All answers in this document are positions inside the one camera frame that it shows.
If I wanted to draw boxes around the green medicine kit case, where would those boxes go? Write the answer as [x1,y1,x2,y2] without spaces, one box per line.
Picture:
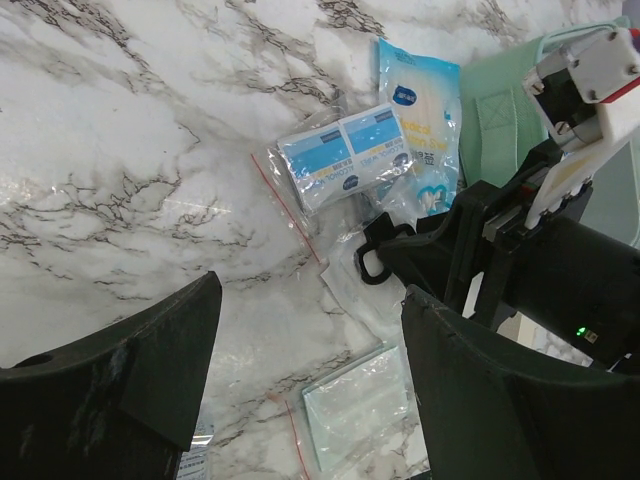
[459,16,639,248]

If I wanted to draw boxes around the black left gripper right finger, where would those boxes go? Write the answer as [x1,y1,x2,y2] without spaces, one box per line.
[401,286,639,479]

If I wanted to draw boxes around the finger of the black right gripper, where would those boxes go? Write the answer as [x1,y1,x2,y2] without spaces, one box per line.
[377,219,450,300]

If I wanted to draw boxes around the alcohol wipes bag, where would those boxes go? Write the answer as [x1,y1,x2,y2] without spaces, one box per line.
[251,103,414,263]

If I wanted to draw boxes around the black scissors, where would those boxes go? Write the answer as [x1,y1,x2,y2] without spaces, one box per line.
[353,211,416,286]

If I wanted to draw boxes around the cotton swab packet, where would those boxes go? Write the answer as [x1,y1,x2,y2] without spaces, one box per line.
[378,39,462,225]

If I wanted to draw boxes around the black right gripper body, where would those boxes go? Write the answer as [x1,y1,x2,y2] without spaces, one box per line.
[444,24,640,374]

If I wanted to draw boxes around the clear gauze pouch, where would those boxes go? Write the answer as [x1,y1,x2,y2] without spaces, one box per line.
[321,193,423,343]

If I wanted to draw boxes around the clear bag of masks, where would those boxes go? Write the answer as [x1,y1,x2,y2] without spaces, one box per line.
[267,341,418,479]

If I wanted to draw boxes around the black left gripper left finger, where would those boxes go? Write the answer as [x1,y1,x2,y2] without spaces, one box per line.
[1,272,222,479]

